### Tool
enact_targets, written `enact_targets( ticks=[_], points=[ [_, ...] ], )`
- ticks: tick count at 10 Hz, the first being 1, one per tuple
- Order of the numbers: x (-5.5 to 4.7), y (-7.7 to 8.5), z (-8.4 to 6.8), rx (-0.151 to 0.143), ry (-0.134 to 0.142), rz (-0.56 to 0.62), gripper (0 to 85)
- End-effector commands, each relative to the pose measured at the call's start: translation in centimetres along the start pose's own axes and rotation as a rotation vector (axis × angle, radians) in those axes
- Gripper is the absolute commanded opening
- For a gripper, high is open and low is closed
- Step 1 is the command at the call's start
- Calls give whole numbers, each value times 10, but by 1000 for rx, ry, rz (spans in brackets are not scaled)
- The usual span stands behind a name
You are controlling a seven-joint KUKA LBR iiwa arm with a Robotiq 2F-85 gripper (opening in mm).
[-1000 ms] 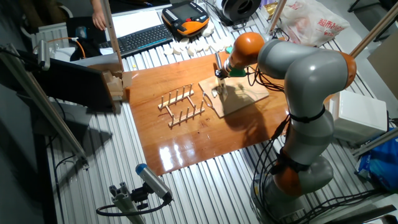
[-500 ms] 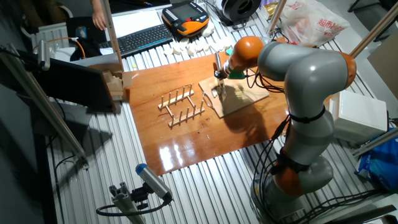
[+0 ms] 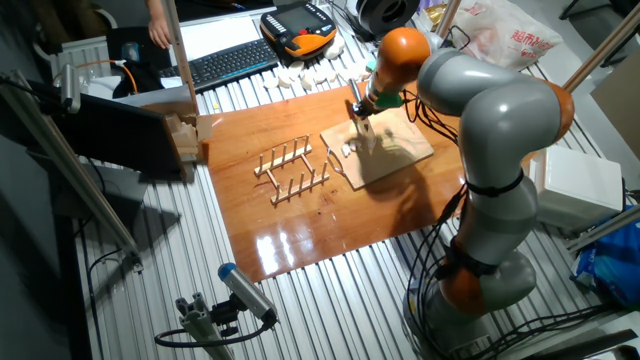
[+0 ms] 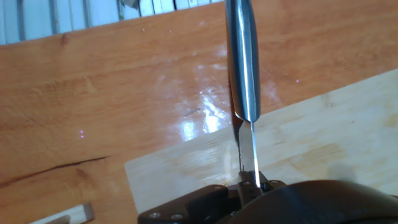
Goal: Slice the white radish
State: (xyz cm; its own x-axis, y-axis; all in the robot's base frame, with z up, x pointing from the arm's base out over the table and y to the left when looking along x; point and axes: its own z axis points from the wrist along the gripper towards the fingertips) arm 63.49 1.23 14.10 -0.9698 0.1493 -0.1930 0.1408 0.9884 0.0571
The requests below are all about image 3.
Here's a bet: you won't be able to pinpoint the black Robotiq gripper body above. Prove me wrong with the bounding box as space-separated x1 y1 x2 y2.
356 93 387 118

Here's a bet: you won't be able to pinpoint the stainless steel cleaver knife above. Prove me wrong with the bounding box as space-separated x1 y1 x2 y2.
347 77 378 155

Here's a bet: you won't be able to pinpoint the person's forearm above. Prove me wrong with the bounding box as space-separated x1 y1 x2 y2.
144 0 166 21

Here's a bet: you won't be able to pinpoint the large white radish chunk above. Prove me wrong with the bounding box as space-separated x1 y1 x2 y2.
323 33 347 61

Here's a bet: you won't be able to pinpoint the person's hand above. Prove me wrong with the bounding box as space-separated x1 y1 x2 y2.
147 15 173 51

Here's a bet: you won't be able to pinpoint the bamboo cutting board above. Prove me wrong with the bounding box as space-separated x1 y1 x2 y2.
319 110 435 191

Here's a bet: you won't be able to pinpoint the black filament spool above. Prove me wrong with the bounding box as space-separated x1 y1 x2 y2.
355 0 422 40

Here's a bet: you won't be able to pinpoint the wooden peg rack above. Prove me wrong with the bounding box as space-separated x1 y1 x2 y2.
253 133 331 207

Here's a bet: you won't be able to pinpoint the orange black teach pendant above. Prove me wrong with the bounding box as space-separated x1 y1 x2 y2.
259 0 338 62

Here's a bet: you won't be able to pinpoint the gold foil packet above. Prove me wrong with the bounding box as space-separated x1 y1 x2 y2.
424 3 449 29

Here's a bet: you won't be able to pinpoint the black keyboard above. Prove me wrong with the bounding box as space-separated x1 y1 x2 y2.
158 37 280 94

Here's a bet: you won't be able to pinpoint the glossy orange wooden board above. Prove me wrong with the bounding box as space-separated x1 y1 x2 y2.
202 74 553 284

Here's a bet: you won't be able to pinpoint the white plastic bag red print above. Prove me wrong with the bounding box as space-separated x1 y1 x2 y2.
447 0 564 75

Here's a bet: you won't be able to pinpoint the small wooden blocks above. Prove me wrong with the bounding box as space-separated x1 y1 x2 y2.
142 99 215 166

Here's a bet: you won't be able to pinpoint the black mouse pad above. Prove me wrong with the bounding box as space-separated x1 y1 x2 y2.
107 27 171 76

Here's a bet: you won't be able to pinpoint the white plastic drawer box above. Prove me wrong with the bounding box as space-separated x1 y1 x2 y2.
527 143 625 232

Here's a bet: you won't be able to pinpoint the black monitor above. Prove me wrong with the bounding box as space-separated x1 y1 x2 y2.
49 92 185 181

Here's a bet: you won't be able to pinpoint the brown cardboard panel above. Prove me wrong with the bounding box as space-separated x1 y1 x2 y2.
589 47 640 162

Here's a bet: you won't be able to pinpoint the blue plastic bag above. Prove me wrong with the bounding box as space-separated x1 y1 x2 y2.
569 205 640 309

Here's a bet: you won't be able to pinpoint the slanted aluminium beam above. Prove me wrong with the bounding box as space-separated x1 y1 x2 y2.
0 69 145 274

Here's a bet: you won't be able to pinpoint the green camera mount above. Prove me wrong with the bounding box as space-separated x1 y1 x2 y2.
366 59 405 110

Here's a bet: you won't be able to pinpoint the short brown frame pole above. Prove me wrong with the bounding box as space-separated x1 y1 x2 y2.
434 0 462 40

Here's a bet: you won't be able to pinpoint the wooden post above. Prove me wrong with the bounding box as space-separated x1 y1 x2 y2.
160 0 200 116

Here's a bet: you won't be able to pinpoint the silver camera blue end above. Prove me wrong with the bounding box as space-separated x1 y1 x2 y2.
217 262 279 325

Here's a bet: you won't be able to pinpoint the slanted brown frame pole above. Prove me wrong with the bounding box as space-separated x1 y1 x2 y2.
562 2 640 95

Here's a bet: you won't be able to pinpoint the black camera clamp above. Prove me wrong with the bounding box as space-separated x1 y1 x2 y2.
209 293 242 338

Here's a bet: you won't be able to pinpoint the orange cable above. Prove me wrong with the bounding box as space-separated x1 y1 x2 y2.
74 58 139 95

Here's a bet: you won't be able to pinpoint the aluminium profile bracket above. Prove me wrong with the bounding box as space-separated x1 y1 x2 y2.
174 292 236 360

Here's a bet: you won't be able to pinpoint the grey aluminium rail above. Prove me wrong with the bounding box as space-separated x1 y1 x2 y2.
566 204 640 253

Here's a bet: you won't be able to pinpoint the black camera cable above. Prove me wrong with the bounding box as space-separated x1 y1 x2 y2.
153 312 279 349

